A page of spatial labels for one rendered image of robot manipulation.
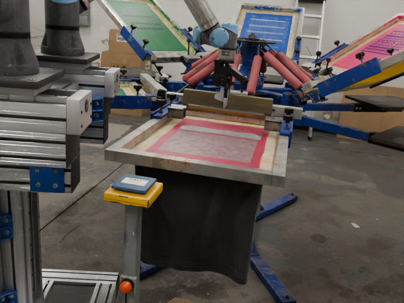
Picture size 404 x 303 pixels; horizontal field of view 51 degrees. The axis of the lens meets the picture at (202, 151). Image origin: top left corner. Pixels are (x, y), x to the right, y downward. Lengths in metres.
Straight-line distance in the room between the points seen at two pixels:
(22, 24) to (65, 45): 0.46
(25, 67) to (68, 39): 0.49
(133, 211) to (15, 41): 0.54
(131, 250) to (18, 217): 0.43
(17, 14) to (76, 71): 0.51
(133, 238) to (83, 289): 0.85
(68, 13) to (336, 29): 4.73
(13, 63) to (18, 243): 0.68
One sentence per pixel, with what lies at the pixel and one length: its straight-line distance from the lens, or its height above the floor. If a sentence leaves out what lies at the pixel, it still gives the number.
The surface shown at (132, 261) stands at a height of 0.73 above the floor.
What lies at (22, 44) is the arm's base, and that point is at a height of 1.33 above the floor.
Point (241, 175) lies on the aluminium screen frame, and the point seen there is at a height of 0.97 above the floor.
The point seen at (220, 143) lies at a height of 0.96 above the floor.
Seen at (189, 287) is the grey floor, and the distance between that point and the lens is 2.45.
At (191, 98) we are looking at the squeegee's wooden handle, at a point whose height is 1.07.
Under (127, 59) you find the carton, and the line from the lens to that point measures 5.93.
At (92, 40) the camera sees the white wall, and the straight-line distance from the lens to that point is 6.66.
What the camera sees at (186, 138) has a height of 0.96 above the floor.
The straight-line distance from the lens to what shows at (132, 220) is 1.24.
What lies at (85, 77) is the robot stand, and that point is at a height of 1.19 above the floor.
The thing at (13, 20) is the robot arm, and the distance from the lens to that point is 1.12.
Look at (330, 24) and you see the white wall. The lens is 5.96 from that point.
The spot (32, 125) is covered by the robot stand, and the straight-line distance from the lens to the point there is 1.12.
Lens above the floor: 1.43
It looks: 18 degrees down
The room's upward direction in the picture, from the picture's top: 5 degrees clockwise
